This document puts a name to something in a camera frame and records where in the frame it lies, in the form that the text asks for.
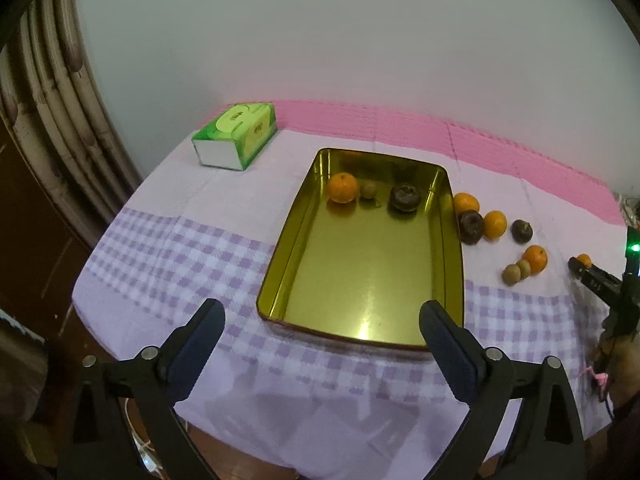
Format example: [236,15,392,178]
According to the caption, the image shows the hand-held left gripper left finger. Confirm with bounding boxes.
[57,298,226,480]

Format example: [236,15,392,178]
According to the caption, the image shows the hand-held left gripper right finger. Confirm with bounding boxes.
[419,300,587,480]

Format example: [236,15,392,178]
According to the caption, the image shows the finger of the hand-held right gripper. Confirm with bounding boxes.
[568,256,623,307]

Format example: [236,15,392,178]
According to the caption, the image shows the gold metal tin tray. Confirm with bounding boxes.
[256,147,467,351]

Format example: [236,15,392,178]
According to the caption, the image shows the person's right hand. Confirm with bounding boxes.
[595,332,640,411]

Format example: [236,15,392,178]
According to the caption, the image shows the shiny plastic wrap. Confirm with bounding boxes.
[619,192,640,228]

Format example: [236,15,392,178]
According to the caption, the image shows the purple checked tablecloth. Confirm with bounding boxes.
[72,127,626,479]

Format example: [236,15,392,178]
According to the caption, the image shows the pink foam mat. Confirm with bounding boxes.
[271,99,626,227]

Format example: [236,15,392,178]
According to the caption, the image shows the green tissue box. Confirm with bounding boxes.
[192,102,278,172]

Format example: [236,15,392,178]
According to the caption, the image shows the beige patterned curtain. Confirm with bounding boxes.
[0,0,146,251]

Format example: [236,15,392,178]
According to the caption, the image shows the white cable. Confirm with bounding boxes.
[124,399,162,472]

